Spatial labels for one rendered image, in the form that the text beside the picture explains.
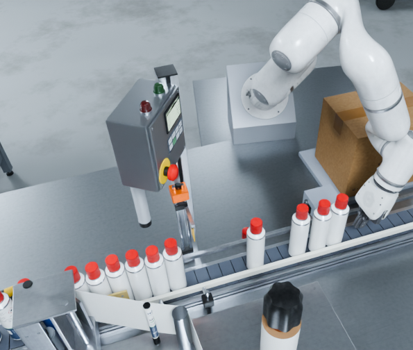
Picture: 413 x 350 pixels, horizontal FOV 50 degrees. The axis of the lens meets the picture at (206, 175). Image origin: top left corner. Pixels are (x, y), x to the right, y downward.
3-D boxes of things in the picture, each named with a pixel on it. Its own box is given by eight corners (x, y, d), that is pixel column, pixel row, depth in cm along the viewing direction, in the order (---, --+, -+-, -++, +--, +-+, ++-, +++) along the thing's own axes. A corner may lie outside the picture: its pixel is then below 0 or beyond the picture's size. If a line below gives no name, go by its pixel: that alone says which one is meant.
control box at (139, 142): (121, 185, 103) (103, 119, 90) (150, 141, 114) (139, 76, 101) (162, 194, 100) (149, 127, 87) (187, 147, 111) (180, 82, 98)
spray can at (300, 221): (292, 261, 133) (298, 217, 119) (284, 248, 137) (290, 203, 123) (307, 256, 134) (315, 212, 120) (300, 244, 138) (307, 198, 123)
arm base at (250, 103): (239, 117, 176) (243, 110, 158) (242, 69, 176) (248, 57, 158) (285, 121, 177) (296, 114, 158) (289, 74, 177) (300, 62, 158)
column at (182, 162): (185, 259, 142) (157, 77, 96) (182, 248, 145) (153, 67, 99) (198, 255, 143) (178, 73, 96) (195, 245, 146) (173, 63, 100)
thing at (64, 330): (48, 379, 111) (11, 330, 94) (46, 332, 120) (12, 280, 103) (103, 362, 114) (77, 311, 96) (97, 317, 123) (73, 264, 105)
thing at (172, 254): (171, 295, 127) (162, 253, 113) (167, 280, 131) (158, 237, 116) (189, 290, 128) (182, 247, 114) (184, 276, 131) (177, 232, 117)
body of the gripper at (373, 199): (368, 169, 126) (350, 197, 133) (389, 193, 119) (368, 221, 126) (387, 169, 129) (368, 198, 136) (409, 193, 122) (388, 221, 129)
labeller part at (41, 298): (12, 329, 94) (11, 327, 93) (14, 286, 102) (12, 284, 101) (76, 311, 96) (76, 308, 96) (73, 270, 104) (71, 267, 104)
